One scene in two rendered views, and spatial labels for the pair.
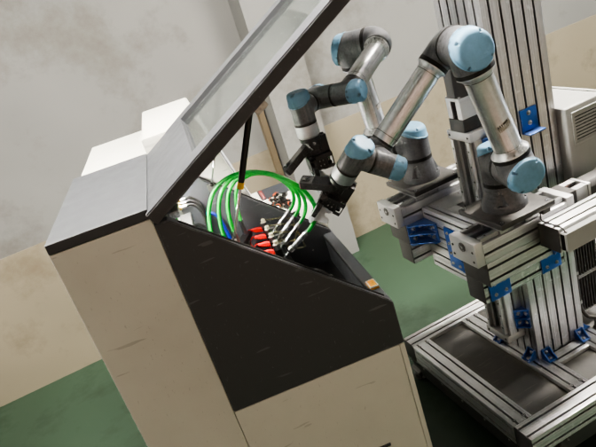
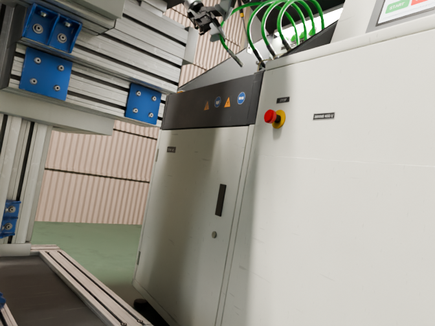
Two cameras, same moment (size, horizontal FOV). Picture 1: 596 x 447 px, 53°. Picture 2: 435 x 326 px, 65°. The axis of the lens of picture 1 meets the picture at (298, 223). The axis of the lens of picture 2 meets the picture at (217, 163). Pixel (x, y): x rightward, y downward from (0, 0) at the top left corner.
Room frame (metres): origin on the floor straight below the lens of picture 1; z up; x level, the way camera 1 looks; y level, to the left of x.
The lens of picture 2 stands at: (3.15, -0.63, 0.62)
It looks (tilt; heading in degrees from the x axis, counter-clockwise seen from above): 2 degrees up; 154
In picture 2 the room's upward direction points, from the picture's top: 10 degrees clockwise
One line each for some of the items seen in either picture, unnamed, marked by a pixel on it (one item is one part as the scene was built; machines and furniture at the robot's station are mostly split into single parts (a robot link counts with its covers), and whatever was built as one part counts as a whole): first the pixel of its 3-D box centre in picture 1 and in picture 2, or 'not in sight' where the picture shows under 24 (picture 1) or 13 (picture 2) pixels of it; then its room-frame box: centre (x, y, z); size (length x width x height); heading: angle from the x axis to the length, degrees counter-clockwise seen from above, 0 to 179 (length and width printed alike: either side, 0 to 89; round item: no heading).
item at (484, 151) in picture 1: (497, 160); not in sight; (1.82, -0.69, 1.20); 0.13 x 0.12 x 0.14; 3
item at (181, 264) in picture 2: not in sight; (180, 218); (1.95, -0.16, 0.44); 0.65 x 0.02 x 0.68; 7
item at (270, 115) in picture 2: not in sight; (273, 117); (2.40, -0.13, 0.80); 0.05 x 0.04 x 0.05; 7
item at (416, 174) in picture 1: (419, 166); not in sight; (2.30, -0.55, 1.09); 0.15 x 0.15 x 0.10
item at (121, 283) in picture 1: (182, 331); not in sight; (2.21, 0.60, 0.75); 1.40 x 0.28 x 1.50; 7
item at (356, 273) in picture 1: (356, 279); (204, 108); (1.95, -0.14, 0.87); 0.62 x 0.04 x 0.16; 7
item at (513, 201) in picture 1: (502, 191); not in sight; (1.82, -0.69, 1.09); 0.15 x 0.15 x 0.10
